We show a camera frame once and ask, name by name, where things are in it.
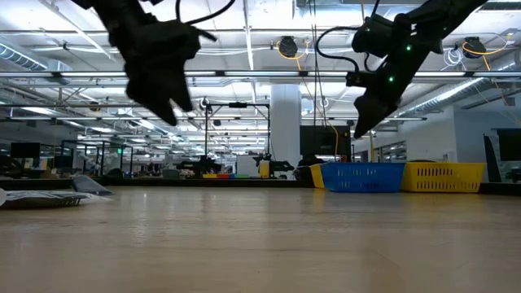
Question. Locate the black aluminium table frame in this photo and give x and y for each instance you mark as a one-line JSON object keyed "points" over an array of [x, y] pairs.
{"points": [[163, 183]]}

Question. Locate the silver ventilation duct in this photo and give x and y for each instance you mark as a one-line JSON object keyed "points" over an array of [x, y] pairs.
{"points": [[447, 95], [24, 57]]}

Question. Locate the small red background bin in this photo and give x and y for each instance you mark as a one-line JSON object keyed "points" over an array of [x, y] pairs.
{"points": [[223, 176]]}

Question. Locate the small green background bin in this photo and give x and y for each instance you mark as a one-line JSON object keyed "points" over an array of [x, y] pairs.
{"points": [[243, 176]]}

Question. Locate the white square pillar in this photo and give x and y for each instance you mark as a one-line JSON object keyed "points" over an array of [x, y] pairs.
{"points": [[285, 130]]}

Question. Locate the blue plastic basket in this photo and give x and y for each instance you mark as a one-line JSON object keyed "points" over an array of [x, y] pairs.
{"points": [[362, 177]]}

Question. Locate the yellow background container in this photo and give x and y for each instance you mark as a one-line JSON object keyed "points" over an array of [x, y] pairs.
{"points": [[264, 170]]}

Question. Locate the yellow plastic basket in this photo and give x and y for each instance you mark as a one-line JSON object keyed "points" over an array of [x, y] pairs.
{"points": [[316, 177], [443, 177]]}

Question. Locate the black wall screen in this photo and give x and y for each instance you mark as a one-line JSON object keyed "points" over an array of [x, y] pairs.
{"points": [[325, 140]]}

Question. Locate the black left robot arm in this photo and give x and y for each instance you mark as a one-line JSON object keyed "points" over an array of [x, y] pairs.
{"points": [[118, 10]]}

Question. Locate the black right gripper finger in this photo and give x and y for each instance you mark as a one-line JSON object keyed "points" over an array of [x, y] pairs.
{"points": [[372, 114]]}

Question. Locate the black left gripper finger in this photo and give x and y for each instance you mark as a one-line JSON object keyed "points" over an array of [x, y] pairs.
{"points": [[183, 93], [154, 99]]}

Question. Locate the black background station frame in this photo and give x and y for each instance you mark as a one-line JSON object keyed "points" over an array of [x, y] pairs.
{"points": [[238, 105]]}

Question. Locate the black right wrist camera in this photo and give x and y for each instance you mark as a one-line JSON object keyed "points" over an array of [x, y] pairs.
{"points": [[357, 79]]}

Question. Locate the long ceiling light strip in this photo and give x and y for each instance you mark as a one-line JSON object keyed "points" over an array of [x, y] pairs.
{"points": [[260, 74]]}

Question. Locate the white background box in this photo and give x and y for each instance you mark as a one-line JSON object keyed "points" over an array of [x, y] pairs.
{"points": [[246, 167]]}

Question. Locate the background black robot arm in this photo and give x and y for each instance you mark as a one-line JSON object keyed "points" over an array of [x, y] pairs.
{"points": [[277, 166], [199, 166]]}

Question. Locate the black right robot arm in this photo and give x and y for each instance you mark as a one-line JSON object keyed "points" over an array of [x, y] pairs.
{"points": [[443, 16]]}

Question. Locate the grey toiletry tube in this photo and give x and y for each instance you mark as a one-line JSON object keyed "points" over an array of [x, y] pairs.
{"points": [[91, 187]]}

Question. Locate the black background monitor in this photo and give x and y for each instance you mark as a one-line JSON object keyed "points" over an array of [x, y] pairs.
{"points": [[24, 150], [510, 144]]}

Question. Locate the small yellow background bin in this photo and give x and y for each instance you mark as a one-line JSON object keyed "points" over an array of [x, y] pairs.
{"points": [[209, 176]]}

